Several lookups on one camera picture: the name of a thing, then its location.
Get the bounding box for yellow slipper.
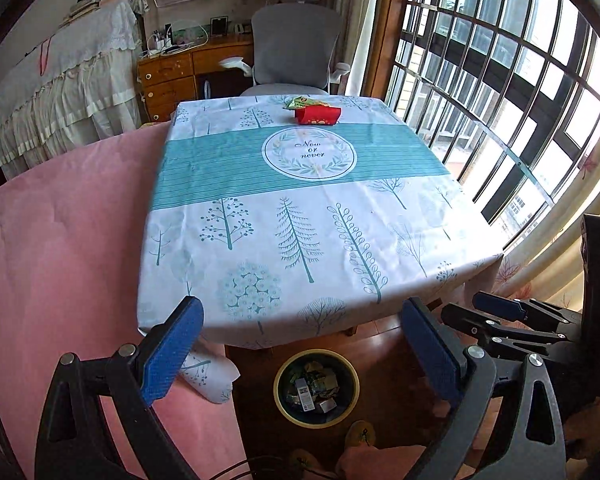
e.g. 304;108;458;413
345;420;377;449
289;449;327;480

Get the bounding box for red packet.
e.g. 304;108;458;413
293;104;342;126

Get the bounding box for large window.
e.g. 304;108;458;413
385;0;600;251

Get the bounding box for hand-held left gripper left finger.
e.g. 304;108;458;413
34;295;206;480

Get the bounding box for grey office chair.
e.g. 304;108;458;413
219;0;352;98

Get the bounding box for black cable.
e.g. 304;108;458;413
207;454;262;480

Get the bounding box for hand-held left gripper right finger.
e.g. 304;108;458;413
399;296;567;480

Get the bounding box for yellow-rimmed round bin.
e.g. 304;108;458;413
273;349;361;428

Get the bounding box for person's pink pants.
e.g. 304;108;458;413
336;442;431;480

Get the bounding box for pile of crumpled wrappers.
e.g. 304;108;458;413
282;357;353;416

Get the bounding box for tree-print tablecloth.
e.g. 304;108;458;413
136;94;504;405

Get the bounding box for pink bedsheet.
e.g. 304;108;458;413
0;120;251;480

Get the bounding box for white power strip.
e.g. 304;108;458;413
147;30;174;57

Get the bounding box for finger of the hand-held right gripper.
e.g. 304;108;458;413
472;291;583;328
440;304;581;363

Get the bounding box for wooden desk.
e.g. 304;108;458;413
137;32;256;122

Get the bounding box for cream ruffled cloth cover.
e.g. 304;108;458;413
0;0;143;181

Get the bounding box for pile of flat books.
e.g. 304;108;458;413
69;0;137;17

